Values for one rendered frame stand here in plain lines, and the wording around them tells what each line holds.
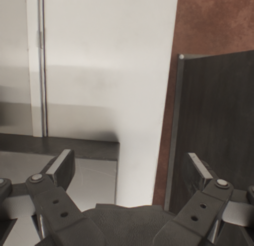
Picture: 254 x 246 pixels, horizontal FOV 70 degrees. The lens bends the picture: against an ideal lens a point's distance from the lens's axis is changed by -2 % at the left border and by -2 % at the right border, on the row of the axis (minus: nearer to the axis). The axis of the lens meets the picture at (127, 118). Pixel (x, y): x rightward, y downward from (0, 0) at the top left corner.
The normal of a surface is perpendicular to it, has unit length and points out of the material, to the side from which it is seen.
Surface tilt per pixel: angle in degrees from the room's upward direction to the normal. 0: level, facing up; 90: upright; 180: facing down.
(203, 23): 0
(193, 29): 0
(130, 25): 0
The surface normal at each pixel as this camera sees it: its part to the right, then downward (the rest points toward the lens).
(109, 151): 0.07, -0.96
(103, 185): -0.01, 0.26
